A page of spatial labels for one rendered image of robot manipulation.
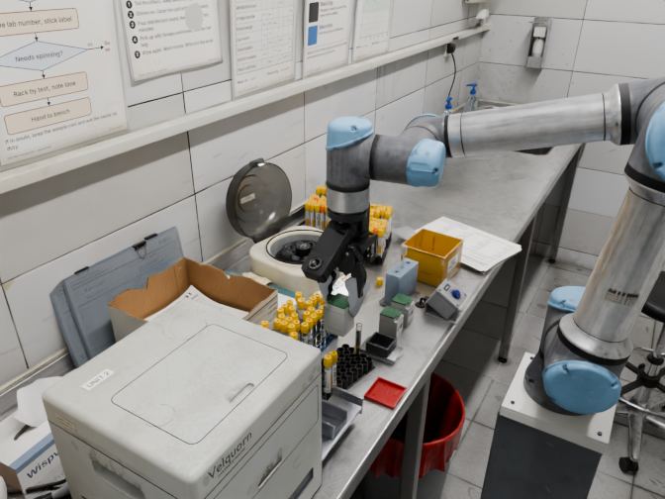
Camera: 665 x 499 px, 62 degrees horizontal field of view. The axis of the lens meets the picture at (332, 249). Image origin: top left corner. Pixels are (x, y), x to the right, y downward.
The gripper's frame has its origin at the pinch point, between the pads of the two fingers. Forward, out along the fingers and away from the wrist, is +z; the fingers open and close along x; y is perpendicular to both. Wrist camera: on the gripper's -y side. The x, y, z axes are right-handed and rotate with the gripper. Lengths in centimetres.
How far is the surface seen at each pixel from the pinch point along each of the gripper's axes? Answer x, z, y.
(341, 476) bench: -11.4, 22.2, -16.4
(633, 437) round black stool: -60, 100, 115
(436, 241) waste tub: 6, 15, 64
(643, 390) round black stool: -59, 88, 128
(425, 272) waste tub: 4, 19, 51
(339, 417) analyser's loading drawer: -6.0, 17.3, -8.8
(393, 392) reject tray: -9.2, 22.0, 7.4
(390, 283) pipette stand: 6.6, 14.8, 35.2
